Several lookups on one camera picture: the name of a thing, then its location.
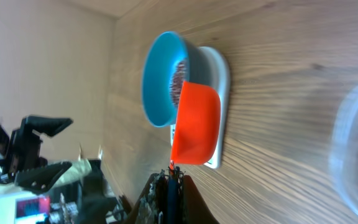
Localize red beans in bowl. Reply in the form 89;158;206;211
170;59;187;108

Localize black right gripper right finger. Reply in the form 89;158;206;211
178;175;219;224

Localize teal plastic bowl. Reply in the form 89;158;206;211
142;31;212;128

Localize white digital kitchen scale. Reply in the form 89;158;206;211
170;47;231;169

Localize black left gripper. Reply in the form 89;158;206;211
4;115;73;195

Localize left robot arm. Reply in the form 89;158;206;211
0;115;91;197

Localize orange scoop with blue handle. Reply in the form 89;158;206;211
164;81;221;223

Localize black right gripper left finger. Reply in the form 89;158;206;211
124;172;168;224

